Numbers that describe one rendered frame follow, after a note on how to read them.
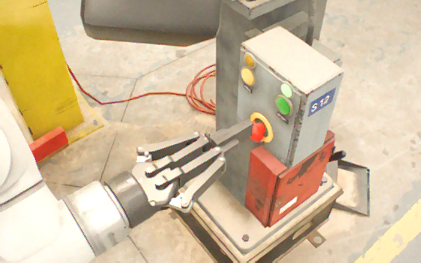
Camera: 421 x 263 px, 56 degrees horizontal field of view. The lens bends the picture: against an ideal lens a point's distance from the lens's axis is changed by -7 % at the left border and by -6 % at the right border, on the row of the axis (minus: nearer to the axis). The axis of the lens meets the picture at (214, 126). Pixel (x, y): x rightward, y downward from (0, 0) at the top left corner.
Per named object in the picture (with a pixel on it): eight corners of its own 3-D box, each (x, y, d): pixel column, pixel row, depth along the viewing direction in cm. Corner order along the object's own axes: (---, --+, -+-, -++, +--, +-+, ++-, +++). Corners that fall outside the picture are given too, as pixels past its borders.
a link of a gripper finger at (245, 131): (214, 141, 62) (217, 144, 61) (250, 119, 64) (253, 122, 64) (214, 154, 64) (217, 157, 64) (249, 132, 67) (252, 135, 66)
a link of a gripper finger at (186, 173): (152, 179, 57) (157, 186, 56) (218, 142, 61) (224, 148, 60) (155, 194, 60) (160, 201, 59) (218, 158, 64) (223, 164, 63)
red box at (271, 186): (295, 170, 153) (313, 99, 125) (319, 192, 146) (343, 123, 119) (243, 207, 143) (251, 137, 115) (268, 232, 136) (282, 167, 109)
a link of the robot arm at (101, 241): (103, 267, 55) (140, 244, 57) (86, 237, 48) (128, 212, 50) (74, 219, 60) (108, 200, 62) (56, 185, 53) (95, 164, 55)
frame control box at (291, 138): (294, 80, 103) (310, -11, 84) (360, 132, 92) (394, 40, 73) (216, 125, 93) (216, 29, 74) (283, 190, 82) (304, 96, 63)
